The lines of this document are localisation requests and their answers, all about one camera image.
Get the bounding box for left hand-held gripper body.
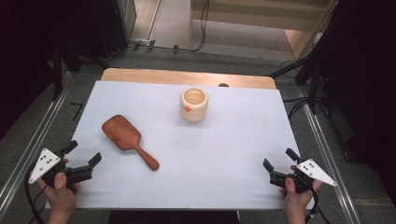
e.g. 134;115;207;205
28;147;94;191

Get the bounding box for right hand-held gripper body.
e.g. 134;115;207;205
270;159;338;194

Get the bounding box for cream ribbed cup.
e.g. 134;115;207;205
179;87;209;123

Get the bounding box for person's right hand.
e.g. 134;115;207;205
279;164;323;216

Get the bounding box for person's left hand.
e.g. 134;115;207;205
36;172;81;215

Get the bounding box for white table mat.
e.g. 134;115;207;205
46;80;316;210

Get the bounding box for black metal stand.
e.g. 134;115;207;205
50;38;64;101
269;46;322;116

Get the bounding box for dark panel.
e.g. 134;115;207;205
107;210;240;224

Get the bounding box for dark curtain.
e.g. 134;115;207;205
311;0;396;198
0;0;120;139

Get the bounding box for beige wooden platform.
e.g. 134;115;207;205
189;0;339;61

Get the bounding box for aluminium floor rail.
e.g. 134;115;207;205
294;84;362;224
0;71;73;217

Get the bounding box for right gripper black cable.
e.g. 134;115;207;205
305;186;332;224

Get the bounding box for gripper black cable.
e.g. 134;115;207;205
305;186;332;224
23;166;50;224

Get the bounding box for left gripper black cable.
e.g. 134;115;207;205
23;166;50;224

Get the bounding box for black floor cables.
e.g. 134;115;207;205
279;59;314;120

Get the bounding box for hanging black cable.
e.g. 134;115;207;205
190;0;210;52

